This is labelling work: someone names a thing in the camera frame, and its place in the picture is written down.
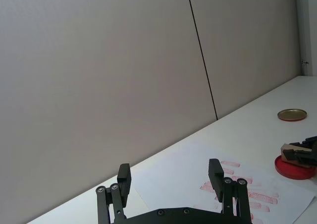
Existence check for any white paper with red stamps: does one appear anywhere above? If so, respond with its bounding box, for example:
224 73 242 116
131 147 317 224

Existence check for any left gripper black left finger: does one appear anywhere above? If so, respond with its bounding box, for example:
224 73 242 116
96 163 131 224

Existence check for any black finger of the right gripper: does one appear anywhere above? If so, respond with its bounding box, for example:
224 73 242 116
283 148 317 169
289 135 317 148

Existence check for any round gold metal lid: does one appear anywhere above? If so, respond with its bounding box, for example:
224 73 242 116
277 108 308 122

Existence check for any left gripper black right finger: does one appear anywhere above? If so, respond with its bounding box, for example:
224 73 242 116
209 159 249 220

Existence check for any wooden stamp block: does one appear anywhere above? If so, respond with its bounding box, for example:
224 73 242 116
280 143 308 169

